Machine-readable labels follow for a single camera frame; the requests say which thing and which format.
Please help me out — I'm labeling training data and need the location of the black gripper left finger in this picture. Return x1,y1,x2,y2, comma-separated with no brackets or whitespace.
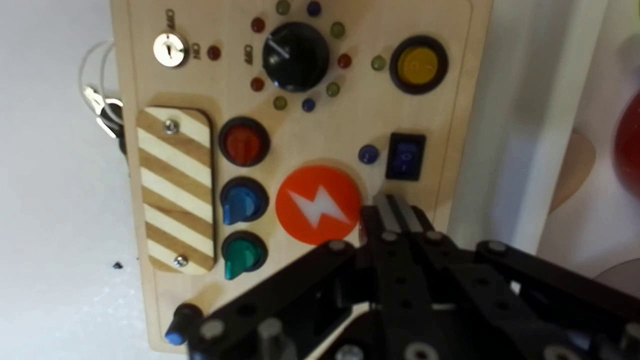
362,206,444,360

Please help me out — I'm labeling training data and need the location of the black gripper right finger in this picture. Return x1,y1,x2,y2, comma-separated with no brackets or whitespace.
373,194,534,360

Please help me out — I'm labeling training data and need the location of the orange lightning button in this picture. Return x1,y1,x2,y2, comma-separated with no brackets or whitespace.
275,166,362,243

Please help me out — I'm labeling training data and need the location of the yellow round push button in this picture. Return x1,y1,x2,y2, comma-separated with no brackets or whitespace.
390,36,448,96

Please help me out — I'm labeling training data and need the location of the striped wooden plate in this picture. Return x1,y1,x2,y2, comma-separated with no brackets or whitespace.
135,105,216,273

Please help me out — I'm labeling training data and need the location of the black rotary knob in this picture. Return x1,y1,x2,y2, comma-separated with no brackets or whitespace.
262,22,329,91

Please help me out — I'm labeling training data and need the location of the blue rocker switch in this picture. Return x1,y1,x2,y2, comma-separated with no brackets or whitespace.
386,131,426,182

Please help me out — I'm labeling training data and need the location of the green toggle switch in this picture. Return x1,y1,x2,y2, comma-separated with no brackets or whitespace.
222,232,268,279

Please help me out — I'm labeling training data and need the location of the blue toggle switch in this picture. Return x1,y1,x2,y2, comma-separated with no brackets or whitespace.
219,175,268,225

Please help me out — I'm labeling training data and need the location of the red toggle switch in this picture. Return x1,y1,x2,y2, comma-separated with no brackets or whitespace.
218,115,269,168

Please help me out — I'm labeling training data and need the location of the wooden switch busy board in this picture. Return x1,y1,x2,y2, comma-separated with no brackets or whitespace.
112,0,493,351

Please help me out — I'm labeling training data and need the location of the silver key switch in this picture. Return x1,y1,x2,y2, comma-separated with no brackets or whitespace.
151,31,187,68

